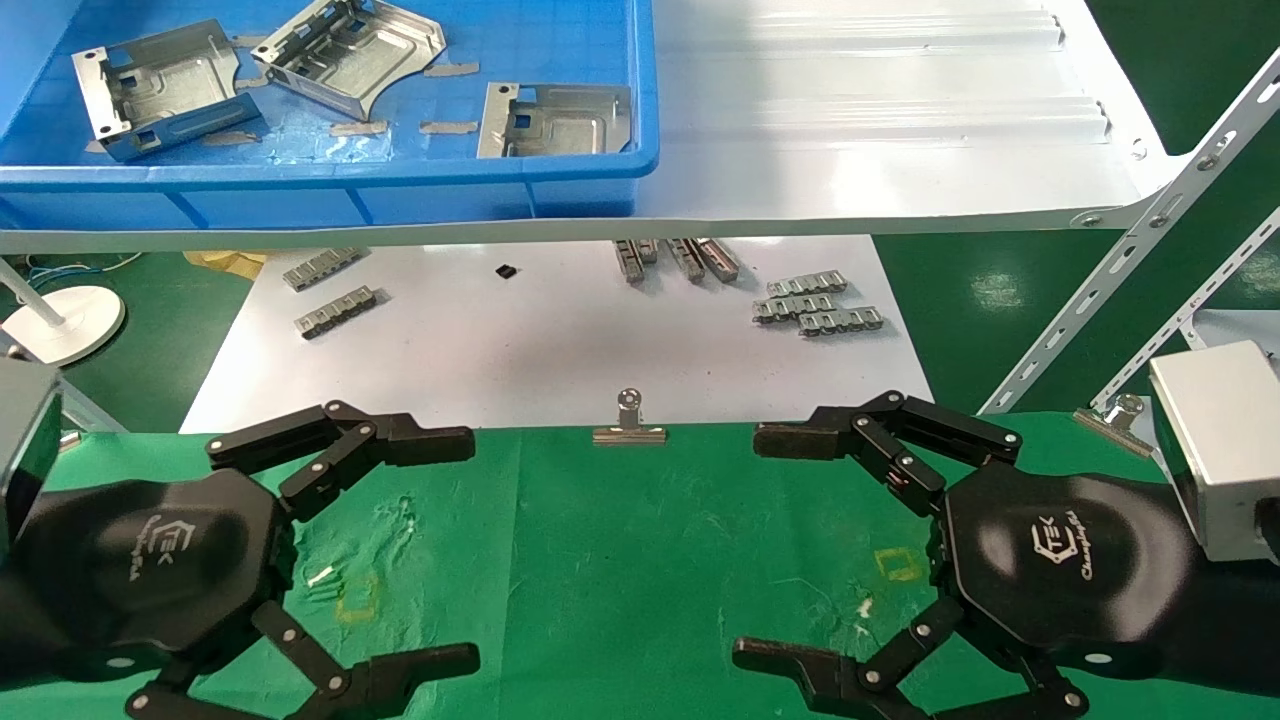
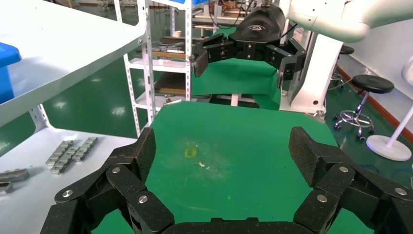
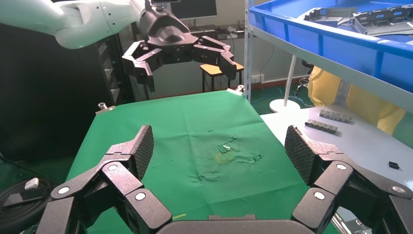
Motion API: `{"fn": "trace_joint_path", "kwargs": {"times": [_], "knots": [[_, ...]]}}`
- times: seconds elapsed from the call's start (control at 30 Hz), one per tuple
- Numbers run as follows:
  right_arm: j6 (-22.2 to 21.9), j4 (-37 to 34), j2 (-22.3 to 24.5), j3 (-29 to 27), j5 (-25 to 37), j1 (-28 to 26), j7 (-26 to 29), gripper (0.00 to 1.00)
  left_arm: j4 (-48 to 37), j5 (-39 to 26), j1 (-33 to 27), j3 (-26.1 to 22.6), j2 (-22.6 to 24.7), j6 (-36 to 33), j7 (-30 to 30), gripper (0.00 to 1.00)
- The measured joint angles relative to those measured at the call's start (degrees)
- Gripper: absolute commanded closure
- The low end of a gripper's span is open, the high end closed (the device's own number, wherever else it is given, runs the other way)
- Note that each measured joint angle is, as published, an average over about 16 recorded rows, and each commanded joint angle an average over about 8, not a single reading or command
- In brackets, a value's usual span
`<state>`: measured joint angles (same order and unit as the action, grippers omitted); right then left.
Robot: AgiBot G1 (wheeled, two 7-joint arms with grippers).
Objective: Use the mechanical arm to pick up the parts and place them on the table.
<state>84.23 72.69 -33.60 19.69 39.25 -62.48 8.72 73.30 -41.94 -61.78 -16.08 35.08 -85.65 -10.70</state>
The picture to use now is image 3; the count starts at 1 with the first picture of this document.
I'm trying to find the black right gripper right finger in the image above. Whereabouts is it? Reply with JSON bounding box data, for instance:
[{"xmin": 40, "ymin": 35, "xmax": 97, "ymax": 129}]
[{"xmin": 284, "ymin": 125, "xmax": 413, "ymax": 234}]

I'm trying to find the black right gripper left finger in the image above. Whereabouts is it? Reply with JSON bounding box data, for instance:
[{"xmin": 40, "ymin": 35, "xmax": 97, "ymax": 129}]
[{"xmin": 35, "ymin": 125, "xmax": 173, "ymax": 234}]

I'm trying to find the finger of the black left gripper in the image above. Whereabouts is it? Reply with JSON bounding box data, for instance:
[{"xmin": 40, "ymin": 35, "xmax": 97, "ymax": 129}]
[
  {"xmin": 122, "ymin": 40, "xmax": 164, "ymax": 93},
  {"xmin": 193, "ymin": 35, "xmax": 239, "ymax": 81}
]

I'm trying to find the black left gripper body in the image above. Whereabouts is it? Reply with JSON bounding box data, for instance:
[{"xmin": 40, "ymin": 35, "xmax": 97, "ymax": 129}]
[{"xmin": 139, "ymin": 8, "xmax": 199, "ymax": 64}]

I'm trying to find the wooden stool with black legs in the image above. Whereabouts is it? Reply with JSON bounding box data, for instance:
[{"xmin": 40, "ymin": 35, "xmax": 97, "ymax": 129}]
[{"xmin": 200, "ymin": 62, "xmax": 245, "ymax": 93}]

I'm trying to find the cluttered background desk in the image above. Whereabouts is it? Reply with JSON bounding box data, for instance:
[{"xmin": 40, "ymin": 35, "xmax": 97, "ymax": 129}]
[{"xmin": 188, "ymin": 23, "xmax": 246, "ymax": 41}]

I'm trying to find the grey metal connector strip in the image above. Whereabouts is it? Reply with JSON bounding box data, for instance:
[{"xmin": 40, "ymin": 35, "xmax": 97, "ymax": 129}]
[
  {"xmin": 319, "ymin": 109, "xmax": 354, "ymax": 124},
  {"xmin": 304, "ymin": 118, "xmax": 338, "ymax": 135}
]

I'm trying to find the silver binder clip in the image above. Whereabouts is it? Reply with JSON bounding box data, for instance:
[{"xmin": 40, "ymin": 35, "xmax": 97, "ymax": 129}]
[
  {"xmin": 95, "ymin": 102, "xmax": 116, "ymax": 115},
  {"xmin": 226, "ymin": 85, "xmax": 245, "ymax": 96}
]

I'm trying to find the dark computer monitor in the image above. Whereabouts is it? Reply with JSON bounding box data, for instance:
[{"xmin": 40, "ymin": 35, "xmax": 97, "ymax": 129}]
[{"xmin": 169, "ymin": 0, "xmax": 218, "ymax": 20}]

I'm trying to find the white round-base stand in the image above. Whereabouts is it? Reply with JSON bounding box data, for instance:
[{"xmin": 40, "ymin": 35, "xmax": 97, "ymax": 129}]
[{"xmin": 269, "ymin": 55, "xmax": 301, "ymax": 114}]

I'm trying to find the green table cloth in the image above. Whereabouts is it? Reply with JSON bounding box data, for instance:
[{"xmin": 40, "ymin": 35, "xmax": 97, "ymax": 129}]
[{"xmin": 66, "ymin": 90, "xmax": 339, "ymax": 234}]

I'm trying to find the yellow plastic bag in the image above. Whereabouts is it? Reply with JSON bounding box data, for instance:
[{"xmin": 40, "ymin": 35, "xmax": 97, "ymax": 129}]
[{"xmin": 307, "ymin": 66, "xmax": 407, "ymax": 137}]

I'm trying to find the black swivel stool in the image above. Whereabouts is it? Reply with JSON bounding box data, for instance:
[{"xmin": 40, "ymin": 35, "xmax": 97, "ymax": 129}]
[{"xmin": 295, "ymin": 59, "xmax": 315, "ymax": 95}]

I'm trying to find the white metal shelf board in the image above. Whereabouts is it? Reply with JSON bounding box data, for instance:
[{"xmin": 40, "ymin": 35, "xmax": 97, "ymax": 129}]
[{"xmin": 250, "ymin": 24, "xmax": 413, "ymax": 114}]

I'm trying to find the black equipment cabinet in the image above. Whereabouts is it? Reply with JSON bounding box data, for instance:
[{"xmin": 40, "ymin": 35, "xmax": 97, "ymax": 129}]
[{"xmin": 0, "ymin": 23, "xmax": 136, "ymax": 162}]

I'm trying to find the blue plastic bin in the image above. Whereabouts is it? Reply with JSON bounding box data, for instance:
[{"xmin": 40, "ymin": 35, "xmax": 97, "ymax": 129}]
[{"xmin": 249, "ymin": 0, "xmax": 413, "ymax": 94}]

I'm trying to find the small white charger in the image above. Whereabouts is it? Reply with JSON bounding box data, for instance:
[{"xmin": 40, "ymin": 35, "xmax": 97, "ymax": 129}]
[{"xmin": 24, "ymin": 177, "xmax": 40, "ymax": 191}]

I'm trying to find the black flat device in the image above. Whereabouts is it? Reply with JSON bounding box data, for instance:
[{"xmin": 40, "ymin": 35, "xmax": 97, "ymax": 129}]
[{"xmin": 2, "ymin": 190, "xmax": 46, "ymax": 208}]

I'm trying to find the white perforated shelf post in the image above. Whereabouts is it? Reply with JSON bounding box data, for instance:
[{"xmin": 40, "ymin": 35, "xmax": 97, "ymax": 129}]
[{"xmin": 244, "ymin": 0, "xmax": 256, "ymax": 102}]

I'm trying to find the grey sheet metal bracket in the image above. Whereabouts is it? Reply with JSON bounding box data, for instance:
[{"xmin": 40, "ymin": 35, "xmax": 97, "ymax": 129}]
[
  {"xmin": 303, "ymin": 7, "xmax": 359, "ymax": 28},
  {"xmin": 352, "ymin": 4, "xmax": 413, "ymax": 36}
]

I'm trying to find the black coiled hose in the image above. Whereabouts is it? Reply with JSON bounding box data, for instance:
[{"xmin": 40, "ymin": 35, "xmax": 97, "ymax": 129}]
[{"xmin": 0, "ymin": 176, "xmax": 61, "ymax": 234}]

